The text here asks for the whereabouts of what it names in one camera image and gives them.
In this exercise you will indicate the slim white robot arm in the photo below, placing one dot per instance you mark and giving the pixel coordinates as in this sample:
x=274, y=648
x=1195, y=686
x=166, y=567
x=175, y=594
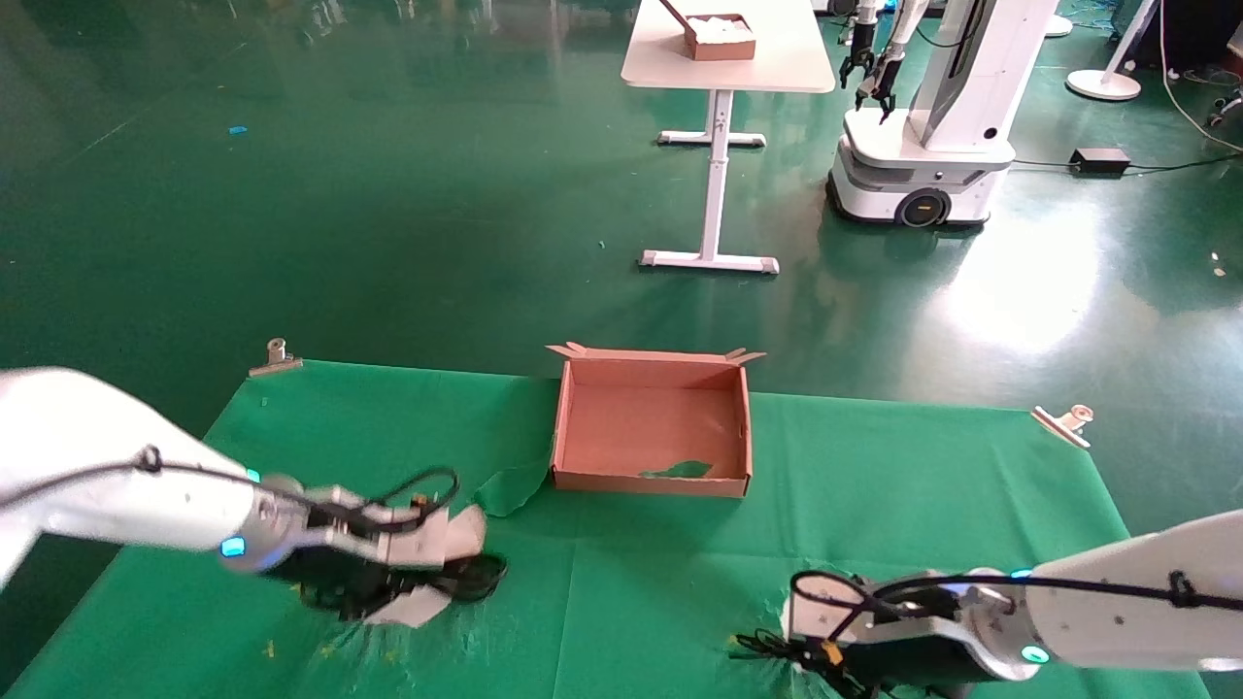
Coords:
x=866, y=19
x=903, y=24

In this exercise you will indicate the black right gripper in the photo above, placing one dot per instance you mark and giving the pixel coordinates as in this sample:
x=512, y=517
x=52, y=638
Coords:
x=913, y=670

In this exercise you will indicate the green table cloth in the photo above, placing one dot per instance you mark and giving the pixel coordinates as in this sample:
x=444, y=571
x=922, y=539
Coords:
x=631, y=582

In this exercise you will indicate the white packing material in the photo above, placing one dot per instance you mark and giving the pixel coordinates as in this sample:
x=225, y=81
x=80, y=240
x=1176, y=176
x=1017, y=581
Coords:
x=723, y=27

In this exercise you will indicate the small brown cardboard box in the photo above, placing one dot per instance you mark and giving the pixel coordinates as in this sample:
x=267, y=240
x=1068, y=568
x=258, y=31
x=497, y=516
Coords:
x=719, y=50

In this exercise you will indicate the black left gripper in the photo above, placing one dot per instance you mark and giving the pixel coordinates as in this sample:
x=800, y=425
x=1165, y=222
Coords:
x=340, y=582

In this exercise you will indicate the silver metal table clip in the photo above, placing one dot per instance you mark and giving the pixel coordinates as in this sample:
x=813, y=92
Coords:
x=1063, y=425
x=277, y=359

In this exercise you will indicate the white pedestal table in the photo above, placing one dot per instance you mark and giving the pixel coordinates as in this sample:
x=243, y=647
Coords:
x=767, y=68

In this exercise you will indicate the black power adapter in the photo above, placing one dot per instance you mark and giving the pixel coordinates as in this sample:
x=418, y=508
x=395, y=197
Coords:
x=1100, y=160

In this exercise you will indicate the white wheeled robot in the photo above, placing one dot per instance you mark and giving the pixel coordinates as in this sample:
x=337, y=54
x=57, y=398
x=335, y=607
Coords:
x=932, y=165

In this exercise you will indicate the open brown cardboard box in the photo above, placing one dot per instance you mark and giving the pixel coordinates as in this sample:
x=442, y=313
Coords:
x=651, y=427

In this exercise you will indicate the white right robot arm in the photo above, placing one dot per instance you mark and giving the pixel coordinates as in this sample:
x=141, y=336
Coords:
x=1146, y=636

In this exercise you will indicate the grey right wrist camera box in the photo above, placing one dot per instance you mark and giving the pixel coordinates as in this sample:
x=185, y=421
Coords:
x=913, y=621

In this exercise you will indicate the white floor stand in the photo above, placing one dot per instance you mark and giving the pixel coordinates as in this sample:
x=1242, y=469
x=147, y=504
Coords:
x=1102, y=85

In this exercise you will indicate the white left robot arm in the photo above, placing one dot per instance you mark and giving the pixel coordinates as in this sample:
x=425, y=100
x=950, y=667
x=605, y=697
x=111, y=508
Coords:
x=117, y=515

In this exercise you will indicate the small black gripper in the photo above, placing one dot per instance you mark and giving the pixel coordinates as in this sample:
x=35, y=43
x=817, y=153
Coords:
x=879, y=87
x=856, y=63

